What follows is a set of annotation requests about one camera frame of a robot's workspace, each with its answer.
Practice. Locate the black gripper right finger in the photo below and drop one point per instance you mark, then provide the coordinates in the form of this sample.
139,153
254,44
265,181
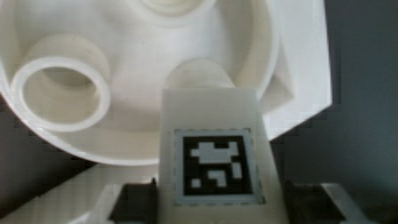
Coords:
320,204

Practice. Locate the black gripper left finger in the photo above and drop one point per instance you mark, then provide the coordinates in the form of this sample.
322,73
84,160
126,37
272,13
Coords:
126,205

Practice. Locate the white stool leg with tag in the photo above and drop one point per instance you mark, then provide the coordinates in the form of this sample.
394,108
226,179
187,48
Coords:
219,185

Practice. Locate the white round stool seat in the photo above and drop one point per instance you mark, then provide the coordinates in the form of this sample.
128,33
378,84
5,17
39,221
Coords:
229,37

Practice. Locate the white front fence rail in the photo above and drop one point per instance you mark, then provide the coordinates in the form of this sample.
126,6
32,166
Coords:
78,202

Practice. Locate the white fence rail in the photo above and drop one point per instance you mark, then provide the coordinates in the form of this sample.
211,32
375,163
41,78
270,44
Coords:
78,202
299,92

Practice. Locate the white right fence rail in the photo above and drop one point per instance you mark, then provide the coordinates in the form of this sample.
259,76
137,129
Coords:
299,92

